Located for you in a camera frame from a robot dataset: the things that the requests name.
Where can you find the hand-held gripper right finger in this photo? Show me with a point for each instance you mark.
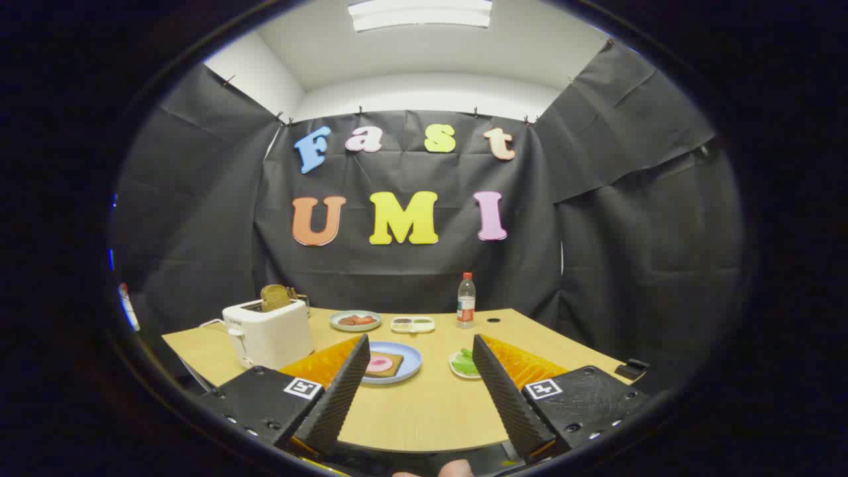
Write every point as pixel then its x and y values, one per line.
pixel 507 397

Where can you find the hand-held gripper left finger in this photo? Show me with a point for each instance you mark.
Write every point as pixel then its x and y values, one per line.
pixel 338 397

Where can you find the green lettuce leaf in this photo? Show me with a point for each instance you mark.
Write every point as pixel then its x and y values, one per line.
pixel 466 362

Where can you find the brown bread slice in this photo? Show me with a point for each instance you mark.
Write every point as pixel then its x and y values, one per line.
pixel 273 298

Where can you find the pink ham slice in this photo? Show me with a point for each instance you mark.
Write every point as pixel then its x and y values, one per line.
pixel 379 364

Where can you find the small white square plate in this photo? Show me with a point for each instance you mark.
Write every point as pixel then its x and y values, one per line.
pixel 457 371

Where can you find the brown toast slice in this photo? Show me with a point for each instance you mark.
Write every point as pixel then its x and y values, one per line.
pixel 396 363

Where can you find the pale green plate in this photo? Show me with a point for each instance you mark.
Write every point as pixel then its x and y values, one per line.
pixel 334 323

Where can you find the light blue plate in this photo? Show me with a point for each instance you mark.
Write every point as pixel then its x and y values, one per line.
pixel 411 361

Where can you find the white toaster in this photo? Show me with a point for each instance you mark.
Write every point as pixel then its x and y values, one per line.
pixel 271 334

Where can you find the clear water bottle red cap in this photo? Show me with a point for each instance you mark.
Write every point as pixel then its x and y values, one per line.
pixel 466 305

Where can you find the white divided condiment tray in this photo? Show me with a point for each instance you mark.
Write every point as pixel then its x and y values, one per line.
pixel 412 324

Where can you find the small black object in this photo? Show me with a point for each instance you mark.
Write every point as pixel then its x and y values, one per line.
pixel 631 368

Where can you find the black backdrop cloth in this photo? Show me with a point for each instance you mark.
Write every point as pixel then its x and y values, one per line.
pixel 411 271

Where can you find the white red blue object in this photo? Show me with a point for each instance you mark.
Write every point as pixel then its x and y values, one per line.
pixel 128 308

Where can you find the ceiling light panel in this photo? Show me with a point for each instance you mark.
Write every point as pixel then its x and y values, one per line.
pixel 421 13

